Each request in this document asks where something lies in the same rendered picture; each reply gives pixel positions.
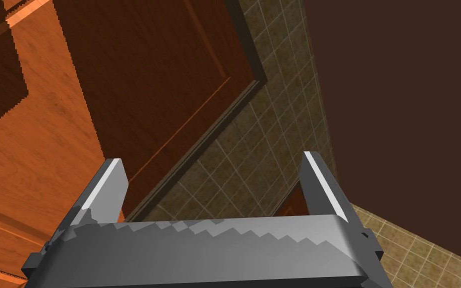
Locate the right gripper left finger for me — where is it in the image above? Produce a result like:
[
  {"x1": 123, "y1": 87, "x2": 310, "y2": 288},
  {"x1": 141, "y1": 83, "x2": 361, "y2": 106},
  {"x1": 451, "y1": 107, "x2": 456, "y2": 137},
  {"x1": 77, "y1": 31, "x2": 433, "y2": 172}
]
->
[{"x1": 68, "y1": 158, "x2": 130, "y2": 227}]

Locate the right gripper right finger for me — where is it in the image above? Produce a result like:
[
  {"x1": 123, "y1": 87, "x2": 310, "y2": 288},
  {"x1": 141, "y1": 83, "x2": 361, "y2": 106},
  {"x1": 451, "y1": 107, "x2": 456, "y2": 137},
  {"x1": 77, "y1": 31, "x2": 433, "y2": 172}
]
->
[{"x1": 298, "y1": 151, "x2": 355, "y2": 223}]

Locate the orange wooden cupboard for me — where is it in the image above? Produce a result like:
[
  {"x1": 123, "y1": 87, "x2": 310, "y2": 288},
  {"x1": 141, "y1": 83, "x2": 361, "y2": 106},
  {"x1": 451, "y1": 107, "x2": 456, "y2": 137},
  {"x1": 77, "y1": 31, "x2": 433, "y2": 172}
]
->
[{"x1": 0, "y1": 0, "x2": 127, "y2": 288}]

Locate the brown wooden cupboard door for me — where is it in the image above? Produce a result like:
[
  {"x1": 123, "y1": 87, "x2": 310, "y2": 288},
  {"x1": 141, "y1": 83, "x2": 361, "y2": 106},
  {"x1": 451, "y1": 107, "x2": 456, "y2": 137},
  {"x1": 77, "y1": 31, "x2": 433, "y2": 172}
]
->
[{"x1": 52, "y1": 0, "x2": 269, "y2": 223}]

